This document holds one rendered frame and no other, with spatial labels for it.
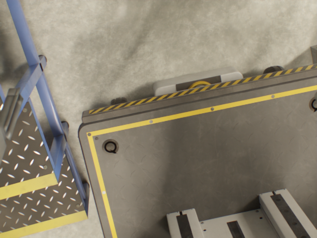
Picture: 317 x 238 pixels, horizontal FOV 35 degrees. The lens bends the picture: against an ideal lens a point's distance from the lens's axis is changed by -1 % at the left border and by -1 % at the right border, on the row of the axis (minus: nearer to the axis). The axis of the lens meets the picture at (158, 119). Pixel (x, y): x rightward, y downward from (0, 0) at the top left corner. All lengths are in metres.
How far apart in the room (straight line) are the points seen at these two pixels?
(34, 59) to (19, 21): 0.11
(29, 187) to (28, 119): 0.18
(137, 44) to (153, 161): 0.41
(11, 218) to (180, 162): 0.54
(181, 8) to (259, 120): 0.44
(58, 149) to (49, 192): 0.16
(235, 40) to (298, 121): 0.37
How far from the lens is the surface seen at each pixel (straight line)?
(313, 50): 1.67
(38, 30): 1.58
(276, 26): 1.64
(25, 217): 1.56
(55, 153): 1.38
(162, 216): 1.41
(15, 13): 1.45
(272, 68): 1.56
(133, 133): 1.30
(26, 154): 1.25
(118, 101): 1.49
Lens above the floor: 1.54
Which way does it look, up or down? 71 degrees down
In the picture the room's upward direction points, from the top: 164 degrees clockwise
